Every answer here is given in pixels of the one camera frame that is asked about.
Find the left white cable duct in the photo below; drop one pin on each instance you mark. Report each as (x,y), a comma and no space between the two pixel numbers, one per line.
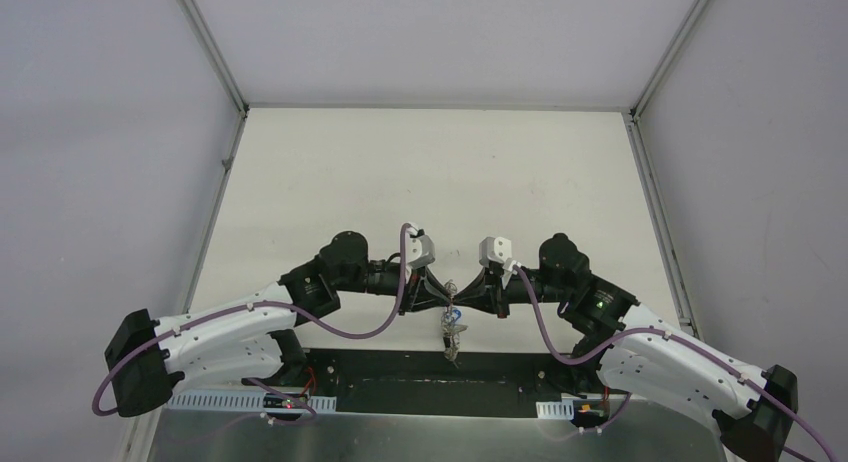
(249,401)

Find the white cable duct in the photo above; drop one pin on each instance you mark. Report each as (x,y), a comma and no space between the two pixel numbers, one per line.
(555,410)
(249,401)

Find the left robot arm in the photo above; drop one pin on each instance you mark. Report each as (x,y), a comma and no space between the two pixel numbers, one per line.
(150,360)

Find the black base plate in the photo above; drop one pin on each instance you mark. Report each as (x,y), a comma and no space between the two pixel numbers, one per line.
(500,385)

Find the round metal keyring disc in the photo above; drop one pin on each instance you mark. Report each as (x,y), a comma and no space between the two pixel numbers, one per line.
(451,334)

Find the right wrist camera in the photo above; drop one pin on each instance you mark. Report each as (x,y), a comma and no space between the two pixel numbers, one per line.
(497,252)

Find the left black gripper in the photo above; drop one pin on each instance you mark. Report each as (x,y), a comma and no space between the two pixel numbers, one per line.
(411,289)

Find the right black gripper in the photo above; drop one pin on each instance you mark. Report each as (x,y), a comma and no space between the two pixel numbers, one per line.
(486,293)

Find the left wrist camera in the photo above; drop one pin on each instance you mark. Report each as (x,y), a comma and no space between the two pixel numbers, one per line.
(418,249)

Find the right white cable duct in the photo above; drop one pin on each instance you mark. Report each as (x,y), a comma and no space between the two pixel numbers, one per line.
(555,410)

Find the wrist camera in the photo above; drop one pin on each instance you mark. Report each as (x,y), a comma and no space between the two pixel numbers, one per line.
(418,249)
(497,252)

